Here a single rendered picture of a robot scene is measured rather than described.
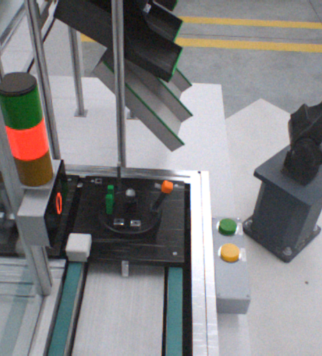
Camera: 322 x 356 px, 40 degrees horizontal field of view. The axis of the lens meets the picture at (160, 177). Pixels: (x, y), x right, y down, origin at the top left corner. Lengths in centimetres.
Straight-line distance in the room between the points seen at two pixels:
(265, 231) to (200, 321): 33
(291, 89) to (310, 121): 251
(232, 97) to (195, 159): 192
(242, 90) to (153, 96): 215
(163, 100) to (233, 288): 53
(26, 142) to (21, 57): 124
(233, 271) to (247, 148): 54
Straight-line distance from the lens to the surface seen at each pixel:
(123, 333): 89
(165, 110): 117
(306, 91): 342
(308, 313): 103
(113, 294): 93
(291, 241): 107
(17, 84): 57
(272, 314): 101
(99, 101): 152
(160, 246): 93
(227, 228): 97
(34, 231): 66
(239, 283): 91
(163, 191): 91
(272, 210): 103
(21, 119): 57
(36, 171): 63
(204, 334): 85
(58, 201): 70
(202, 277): 91
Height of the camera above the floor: 170
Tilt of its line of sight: 43 degrees down
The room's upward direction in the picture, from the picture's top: 3 degrees clockwise
